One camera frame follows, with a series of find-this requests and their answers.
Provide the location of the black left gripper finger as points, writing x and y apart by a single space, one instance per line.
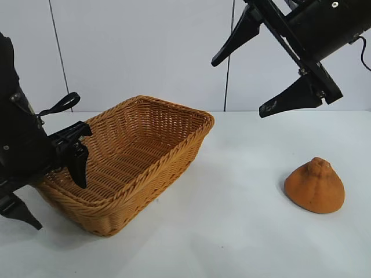
79 168
20 212

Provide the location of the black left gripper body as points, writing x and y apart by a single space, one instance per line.
26 156

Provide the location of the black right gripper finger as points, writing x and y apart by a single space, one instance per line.
292 100
240 37

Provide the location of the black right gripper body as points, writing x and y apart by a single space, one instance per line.
319 29

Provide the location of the orange cone-shaped bread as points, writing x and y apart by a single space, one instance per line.
316 191

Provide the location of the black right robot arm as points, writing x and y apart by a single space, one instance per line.
363 14

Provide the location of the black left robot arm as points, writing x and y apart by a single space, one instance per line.
11 72

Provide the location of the woven wicker basket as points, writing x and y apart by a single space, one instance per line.
139 150

